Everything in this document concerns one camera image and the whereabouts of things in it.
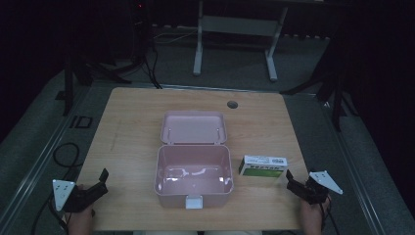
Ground white floor cable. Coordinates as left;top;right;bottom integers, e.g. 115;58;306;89
152;29;199;45

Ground black hanging cables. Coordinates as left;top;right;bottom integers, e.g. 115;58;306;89
142;42;163;90

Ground black looped floor cable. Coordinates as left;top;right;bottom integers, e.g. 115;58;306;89
52;142;81;181

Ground pink plastic storage box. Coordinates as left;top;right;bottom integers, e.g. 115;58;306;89
154;110;235;211

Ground person's right hand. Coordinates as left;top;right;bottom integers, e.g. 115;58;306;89
299;195;331;235

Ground black tripod stand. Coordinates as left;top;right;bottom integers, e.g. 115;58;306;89
279;38;358;133
62;52;133;118

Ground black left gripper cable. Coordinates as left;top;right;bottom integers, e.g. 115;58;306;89
30;192;70;235

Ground green and white carton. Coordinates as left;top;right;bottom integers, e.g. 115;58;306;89
238;154;289;179

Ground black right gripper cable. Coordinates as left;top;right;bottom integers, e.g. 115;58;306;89
320;201;341;235

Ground white metal desk frame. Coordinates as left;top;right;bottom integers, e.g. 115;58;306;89
192;0;290;83

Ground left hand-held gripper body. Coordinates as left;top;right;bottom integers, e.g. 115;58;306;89
52;178;105;213

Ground dark equipment with red light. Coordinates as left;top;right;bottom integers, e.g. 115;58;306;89
128;0;155;67

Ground black floor bracket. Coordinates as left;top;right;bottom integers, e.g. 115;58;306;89
69;115;94;129

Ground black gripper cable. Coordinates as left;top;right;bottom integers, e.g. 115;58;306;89
30;192;70;235
320;201;341;235

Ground person's left hand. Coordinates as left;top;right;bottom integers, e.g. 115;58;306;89
66;183;96;235

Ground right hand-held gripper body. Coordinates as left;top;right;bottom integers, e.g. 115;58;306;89
293;169;345;206

